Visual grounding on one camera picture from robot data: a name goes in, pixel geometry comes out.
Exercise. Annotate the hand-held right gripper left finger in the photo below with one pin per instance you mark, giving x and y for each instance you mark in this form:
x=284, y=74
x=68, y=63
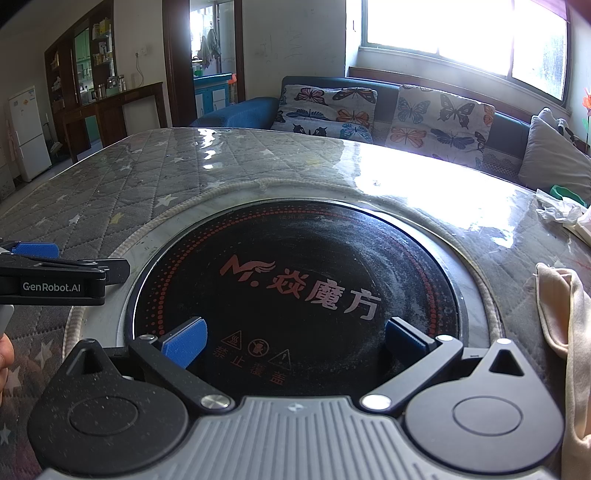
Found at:
x=184, y=344

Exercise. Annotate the dark wooden cabinet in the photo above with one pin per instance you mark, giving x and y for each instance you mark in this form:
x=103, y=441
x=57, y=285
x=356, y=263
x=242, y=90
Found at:
x=138, y=106

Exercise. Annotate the dark wooden door frame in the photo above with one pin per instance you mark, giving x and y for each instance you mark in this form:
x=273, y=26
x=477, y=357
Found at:
x=178, y=69

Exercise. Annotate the white refrigerator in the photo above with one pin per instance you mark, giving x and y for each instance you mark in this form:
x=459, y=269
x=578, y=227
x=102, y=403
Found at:
x=27, y=134

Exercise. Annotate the blue sofa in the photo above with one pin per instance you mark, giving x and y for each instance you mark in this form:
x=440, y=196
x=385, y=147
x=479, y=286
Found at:
x=240, y=110

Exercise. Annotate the grey cushion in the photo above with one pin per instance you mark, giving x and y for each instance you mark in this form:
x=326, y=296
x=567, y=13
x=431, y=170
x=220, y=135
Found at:
x=549, y=157

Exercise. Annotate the blue cabinet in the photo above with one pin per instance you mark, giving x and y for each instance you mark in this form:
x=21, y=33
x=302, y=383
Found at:
x=207, y=97

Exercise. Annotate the green plastic item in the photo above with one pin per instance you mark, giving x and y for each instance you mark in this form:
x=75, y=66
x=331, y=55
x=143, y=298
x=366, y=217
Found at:
x=565, y=190

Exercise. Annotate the butterfly print cushion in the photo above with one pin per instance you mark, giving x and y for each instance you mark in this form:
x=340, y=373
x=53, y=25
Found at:
x=323, y=110
x=434, y=124

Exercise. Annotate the round black induction cooktop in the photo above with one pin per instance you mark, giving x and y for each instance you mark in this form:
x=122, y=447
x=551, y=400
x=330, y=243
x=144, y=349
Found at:
x=300, y=249

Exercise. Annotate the window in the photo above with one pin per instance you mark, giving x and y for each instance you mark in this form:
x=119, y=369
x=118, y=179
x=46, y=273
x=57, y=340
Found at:
x=438, y=27

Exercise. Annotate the black and white cushion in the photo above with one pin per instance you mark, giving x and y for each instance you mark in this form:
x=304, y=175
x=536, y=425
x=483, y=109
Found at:
x=561, y=124

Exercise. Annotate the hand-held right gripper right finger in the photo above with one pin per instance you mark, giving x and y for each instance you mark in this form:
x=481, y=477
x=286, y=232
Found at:
x=401, y=339

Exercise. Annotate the hanging clothes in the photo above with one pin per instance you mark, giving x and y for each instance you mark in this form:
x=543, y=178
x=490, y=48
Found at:
x=210, y=46

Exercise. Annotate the orange pinwheel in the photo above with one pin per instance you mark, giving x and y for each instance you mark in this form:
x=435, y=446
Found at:
x=587, y=101

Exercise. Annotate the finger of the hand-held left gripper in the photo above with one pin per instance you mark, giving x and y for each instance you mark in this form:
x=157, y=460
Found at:
x=115, y=270
x=37, y=250

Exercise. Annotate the grey quilted star table cover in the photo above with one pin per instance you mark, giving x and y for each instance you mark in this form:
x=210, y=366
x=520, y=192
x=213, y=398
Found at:
x=115, y=184

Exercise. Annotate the clear plastic bag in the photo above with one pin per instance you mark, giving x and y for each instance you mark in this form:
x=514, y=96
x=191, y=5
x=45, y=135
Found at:
x=558, y=207

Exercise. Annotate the person's left hand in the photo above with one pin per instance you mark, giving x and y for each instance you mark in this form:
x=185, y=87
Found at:
x=5, y=353

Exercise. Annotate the cream shirt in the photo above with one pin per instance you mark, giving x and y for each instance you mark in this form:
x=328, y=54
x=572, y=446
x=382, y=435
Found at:
x=572, y=369

